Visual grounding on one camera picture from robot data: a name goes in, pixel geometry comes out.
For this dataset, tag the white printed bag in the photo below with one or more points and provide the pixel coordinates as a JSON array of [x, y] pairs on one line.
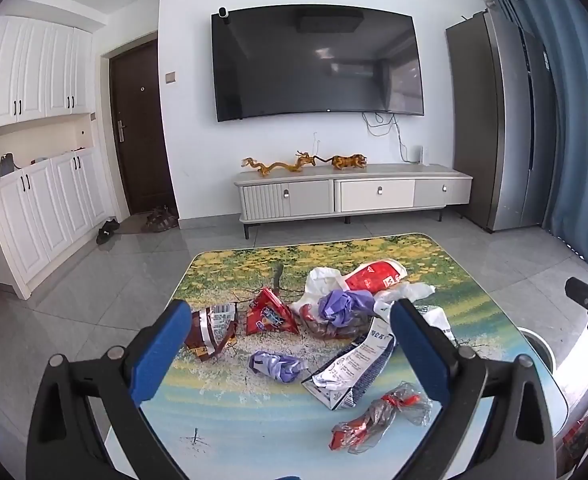
[[414, 292]]

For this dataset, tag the floral printed coffee table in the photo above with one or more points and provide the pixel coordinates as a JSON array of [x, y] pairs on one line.
[[254, 410]]

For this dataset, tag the dark brown door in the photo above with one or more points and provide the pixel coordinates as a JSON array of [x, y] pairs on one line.
[[144, 130]]

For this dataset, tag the brown sandals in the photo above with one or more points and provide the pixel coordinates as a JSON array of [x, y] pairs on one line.
[[160, 219]]

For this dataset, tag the grey refrigerator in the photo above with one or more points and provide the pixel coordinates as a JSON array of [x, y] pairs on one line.
[[494, 125]]

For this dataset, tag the golden tiger figurine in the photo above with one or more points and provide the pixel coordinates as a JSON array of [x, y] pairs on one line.
[[348, 161]]

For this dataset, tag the clear red plastic wrapper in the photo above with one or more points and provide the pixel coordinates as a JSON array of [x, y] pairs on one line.
[[384, 410]]

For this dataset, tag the dark small object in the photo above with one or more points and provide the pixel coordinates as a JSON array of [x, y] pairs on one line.
[[5, 165]]

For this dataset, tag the small white camera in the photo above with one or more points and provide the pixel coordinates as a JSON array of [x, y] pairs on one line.
[[223, 14]]

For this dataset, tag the red brown snack wrapper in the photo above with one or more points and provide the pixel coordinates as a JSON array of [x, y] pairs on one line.
[[331, 331]]

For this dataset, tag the white trash bin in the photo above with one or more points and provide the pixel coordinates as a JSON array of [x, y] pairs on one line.
[[539, 347]]

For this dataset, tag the blue curtain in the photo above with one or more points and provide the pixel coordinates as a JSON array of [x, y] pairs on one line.
[[569, 135]]

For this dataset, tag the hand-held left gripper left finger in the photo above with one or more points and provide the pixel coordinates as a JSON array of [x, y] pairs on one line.
[[159, 350]]

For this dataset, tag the grey white television stand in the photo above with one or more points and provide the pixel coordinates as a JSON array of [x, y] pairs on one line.
[[354, 192]]

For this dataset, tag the white printed wrapper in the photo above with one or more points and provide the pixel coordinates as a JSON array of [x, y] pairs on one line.
[[359, 365]]

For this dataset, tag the black shoe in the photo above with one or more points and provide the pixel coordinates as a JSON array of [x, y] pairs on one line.
[[108, 231]]

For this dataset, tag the red chip bag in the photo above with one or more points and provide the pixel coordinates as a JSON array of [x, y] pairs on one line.
[[269, 315]]

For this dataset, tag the wall switch plate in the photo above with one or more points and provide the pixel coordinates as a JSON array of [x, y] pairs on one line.
[[170, 77]]

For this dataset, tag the white cabinet wall unit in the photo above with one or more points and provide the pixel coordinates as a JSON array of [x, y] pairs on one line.
[[39, 85]]

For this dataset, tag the small purple wrapper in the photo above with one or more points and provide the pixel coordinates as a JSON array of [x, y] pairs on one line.
[[276, 366]]

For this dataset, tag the white router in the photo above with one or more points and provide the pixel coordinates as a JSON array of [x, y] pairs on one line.
[[416, 155]]

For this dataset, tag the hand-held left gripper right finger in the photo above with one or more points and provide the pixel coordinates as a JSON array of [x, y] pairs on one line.
[[419, 355]]

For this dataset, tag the black wall television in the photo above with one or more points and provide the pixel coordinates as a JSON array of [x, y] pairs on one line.
[[314, 60]]

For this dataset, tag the brown silver snack wrapper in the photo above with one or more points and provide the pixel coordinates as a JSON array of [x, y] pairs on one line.
[[211, 327]]

